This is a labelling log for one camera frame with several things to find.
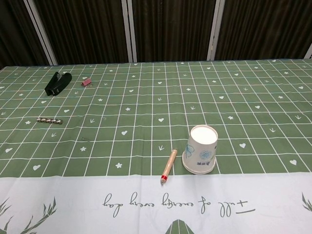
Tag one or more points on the black stapler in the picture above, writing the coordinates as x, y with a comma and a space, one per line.
58, 83

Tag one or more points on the silver magnetic ball chain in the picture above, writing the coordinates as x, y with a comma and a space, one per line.
50, 120

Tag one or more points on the wooden pen with red band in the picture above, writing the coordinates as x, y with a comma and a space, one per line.
169, 166

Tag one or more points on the dark pleated curtain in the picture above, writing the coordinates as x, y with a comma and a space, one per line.
170, 26

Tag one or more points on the white paper cup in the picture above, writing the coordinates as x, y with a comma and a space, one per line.
201, 151

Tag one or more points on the white partition frame post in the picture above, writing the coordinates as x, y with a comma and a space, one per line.
309, 52
130, 30
214, 29
44, 31

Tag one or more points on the green checkered tablecloth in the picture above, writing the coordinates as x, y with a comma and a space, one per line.
156, 146

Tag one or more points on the pink binder clip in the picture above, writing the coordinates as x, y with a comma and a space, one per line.
85, 82

